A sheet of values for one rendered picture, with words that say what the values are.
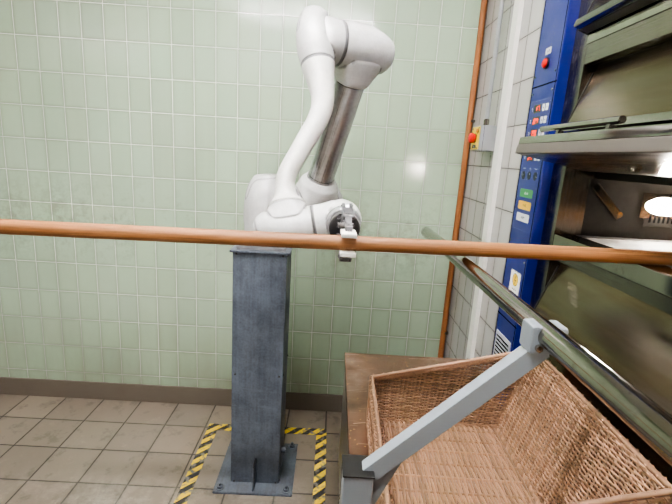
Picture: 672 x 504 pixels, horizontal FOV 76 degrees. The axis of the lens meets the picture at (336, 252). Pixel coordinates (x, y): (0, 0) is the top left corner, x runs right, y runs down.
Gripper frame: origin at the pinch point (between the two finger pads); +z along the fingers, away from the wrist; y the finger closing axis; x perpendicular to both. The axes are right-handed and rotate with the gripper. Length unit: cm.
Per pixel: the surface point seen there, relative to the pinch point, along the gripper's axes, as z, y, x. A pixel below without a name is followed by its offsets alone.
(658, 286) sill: 7, 4, -60
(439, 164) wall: -125, -16, -49
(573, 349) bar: 42.7, 1.7, -22.4
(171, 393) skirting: -126, 113, 81
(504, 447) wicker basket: -20, 60, -49
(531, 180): -47, -13, -58
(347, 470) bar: 35.5, 23.8, 0.1
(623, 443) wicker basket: 12, 34, -56
